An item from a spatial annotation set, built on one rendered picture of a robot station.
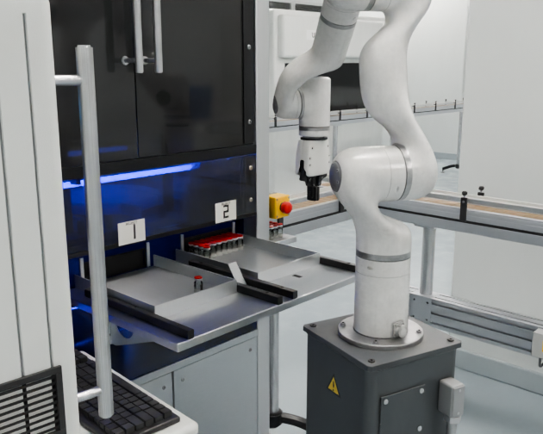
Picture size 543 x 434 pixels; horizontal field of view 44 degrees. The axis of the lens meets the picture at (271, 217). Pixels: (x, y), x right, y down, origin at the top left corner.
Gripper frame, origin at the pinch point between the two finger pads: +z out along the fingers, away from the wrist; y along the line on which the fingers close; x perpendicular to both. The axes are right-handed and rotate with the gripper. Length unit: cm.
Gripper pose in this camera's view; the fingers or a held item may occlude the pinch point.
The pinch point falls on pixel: (313, 193)
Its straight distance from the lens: 185.8
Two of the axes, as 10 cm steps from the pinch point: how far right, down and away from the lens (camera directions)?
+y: -6.8, 1.7, -7.2
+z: 0.0, 9.7, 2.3
